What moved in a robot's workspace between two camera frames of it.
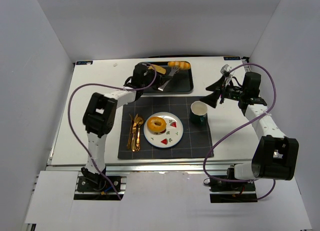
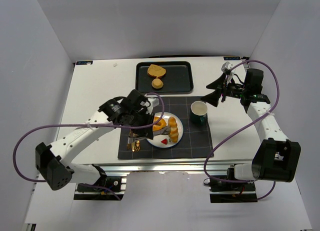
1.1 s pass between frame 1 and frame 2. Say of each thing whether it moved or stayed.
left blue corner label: stayed
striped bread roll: moved
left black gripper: moved
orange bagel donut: stayed
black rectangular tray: stayed
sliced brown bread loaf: stayed
